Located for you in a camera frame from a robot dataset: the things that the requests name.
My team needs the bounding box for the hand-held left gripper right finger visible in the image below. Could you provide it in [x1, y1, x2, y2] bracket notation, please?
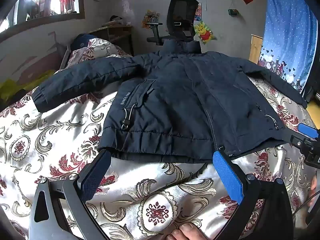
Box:
[212, 148, 294, 240]

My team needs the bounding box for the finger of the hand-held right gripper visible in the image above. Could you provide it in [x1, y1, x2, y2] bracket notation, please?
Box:
[284, 129, 313, 152]
[298, 123, 320, 139]

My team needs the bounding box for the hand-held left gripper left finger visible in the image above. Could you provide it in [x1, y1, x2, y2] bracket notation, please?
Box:
[28, 149, 112, 240]

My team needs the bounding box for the dark navy padded jacket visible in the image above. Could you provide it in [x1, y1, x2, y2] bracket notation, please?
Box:
[32, 41, 308, 165]

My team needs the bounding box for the person's right hand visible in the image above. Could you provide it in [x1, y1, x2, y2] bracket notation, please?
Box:
[311, 170, 320, 207]

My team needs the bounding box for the person's left hand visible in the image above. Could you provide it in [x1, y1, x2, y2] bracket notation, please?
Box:
[165, 224, 208, 240]

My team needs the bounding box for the floral satin bedspread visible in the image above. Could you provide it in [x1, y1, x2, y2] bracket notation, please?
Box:
[0, 37, 320, 240]

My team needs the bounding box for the light wooden board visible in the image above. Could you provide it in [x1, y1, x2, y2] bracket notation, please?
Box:
[249, 34, 264, 64]

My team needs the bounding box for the blue starry printed curtain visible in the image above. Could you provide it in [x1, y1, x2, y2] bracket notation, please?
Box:
[259, 0, 319, 90]

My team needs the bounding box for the yellow cloth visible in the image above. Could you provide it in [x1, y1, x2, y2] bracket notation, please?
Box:
[0, 69, 55, 99]

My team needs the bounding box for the blue pillow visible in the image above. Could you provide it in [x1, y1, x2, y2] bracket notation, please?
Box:
[71, 33, 97, 53]

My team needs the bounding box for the wooden desk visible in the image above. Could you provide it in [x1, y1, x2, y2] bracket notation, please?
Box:
[87, 24, 134, 55]

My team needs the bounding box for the stack of papers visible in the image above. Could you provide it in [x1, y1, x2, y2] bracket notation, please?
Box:
[101, 19, 125, 27]

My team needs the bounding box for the black mesh office chair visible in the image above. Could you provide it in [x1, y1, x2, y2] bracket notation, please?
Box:
[146, 0, 202, 47]

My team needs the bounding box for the black cable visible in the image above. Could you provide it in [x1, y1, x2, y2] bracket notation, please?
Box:
[292, 195, 317, 217]

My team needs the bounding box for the white bed frame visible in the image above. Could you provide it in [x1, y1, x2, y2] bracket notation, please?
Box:
[59, 42, 72, 69]

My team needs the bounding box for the yellow bear wall poster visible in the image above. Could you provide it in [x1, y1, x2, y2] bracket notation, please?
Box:
[194, 21, 217, 45]

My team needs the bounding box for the cartoon wall poster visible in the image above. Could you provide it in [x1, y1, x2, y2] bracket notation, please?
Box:
[194, 2, 203, 22]

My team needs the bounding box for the colourful cartoon wall sticker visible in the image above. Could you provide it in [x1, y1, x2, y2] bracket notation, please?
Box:
[141, 10, 160, 29]

